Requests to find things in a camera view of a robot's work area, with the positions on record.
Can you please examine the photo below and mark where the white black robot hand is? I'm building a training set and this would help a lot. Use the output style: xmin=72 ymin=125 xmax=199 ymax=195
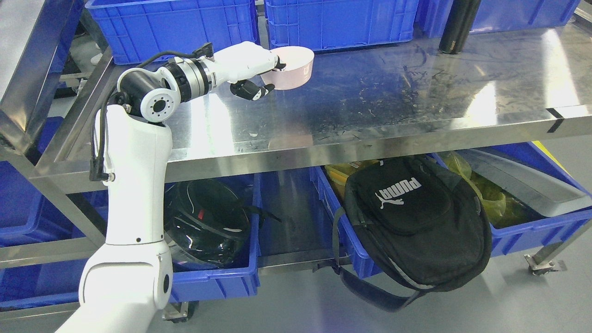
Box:
xmin=207 ymin=41 xmax=287 ymax=101

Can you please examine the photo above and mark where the pink plastic bowl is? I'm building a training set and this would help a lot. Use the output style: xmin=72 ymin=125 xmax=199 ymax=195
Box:
xmin=260 ymin=46 xmax=315 ymax=90

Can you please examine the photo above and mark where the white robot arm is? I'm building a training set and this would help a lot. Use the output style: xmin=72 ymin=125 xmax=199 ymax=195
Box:
xmin=57 ymin=43 xmax=216 ymax=333

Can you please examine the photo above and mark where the blue crate on table middle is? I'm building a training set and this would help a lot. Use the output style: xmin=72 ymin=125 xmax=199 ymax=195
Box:
xmin=264 ymin=0 xmax=419 ymax=51

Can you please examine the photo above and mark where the blue crate on table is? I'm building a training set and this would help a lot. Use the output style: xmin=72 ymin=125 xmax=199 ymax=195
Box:
xmin=414 ymin=0 xmax=580 ymax=38
xmin=264 ymin=0 xmax=419 ymax=51
xmin=85 ymin=0 xmax=260 ymax=65

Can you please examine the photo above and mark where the stainless steel shelf rack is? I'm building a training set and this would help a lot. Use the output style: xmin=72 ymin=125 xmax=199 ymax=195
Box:
xmin=0 ymin=0 xmax=83 ymax=162

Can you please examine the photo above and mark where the blue crate under table middle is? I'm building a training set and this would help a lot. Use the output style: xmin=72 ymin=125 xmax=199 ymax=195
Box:
xmin=309 ymin=166 xmax=383 ymax=279

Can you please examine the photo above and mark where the blue crate under table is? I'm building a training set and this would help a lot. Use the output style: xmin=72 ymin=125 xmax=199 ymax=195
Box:
xmin=432 ymin=142 xmax=592 ymax=258
xmin=309 ymin=166 xmax=383 ymax=279
xmin=170 ymin=173 xmax=262 ymax=302

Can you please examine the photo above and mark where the blue crate on table left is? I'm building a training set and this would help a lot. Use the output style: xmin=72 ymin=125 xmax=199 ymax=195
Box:
xmin=85 ymin=0 xmax=260 ymax=65

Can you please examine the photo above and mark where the black motorcycle helmet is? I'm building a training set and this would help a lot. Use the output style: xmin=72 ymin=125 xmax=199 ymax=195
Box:
xmin=164 ymin=179 xmax=279 ymax=271

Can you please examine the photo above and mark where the blue crate under table left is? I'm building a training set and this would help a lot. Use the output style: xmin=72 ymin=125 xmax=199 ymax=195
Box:
xmin=170 ymin=173 xmax=262 ymax=302

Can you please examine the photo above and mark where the black cylindrical bottle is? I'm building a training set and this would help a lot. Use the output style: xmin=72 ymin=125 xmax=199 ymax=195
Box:
xmin=438 ymin=0 xmax=481 ymax=55

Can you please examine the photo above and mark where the black Puma backpack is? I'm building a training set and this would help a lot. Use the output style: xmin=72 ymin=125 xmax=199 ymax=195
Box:
xmin=332 ymin=154 xmax=492 ymax=312

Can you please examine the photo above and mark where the blue crate far left lower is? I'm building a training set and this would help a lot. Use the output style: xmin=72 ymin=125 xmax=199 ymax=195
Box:
xmin=0 ymin=190 xmax=111 ymax=310

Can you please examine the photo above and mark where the blue crate on table right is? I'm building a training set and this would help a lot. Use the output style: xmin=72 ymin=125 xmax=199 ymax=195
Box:
xmin=414 ymin=0 xmax=580 ymax=38

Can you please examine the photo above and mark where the yellow green plastic bag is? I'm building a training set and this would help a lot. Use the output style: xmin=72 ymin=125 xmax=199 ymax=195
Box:
xmin=438 ymin=150 xmax=507 ymax=225

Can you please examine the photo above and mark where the stainless steel cart table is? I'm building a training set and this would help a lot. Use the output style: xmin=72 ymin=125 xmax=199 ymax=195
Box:
xmin=28 ymin=21 xmax=592 ymax=276

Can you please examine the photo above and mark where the grey tray in crate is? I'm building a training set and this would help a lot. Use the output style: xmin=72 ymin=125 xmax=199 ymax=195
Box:
xmin=458 ymin=149 xmax=592 ymax=217

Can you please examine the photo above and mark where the blue crate under table right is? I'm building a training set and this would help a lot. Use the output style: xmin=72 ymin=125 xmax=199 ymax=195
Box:
xmin=432 ymin=142 xmax=592 ymax=258

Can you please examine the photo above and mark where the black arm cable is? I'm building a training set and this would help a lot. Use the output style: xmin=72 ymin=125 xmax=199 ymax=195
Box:
xmin=89 ymin=43 xmax=214 ymax=182

